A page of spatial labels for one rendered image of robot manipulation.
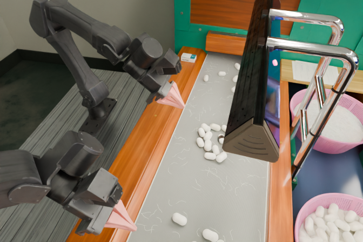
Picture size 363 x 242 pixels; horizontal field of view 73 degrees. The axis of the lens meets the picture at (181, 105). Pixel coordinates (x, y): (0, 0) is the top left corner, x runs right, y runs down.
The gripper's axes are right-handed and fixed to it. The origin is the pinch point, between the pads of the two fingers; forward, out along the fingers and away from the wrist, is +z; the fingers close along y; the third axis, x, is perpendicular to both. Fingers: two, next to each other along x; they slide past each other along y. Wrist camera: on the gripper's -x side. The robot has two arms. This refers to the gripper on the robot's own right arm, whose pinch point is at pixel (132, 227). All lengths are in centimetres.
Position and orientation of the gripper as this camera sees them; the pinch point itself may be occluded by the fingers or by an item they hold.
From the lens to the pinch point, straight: 57.2
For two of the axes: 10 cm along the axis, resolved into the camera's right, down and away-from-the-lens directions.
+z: 7.4, 6.2, 2.7
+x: -6.1, 4.4, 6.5
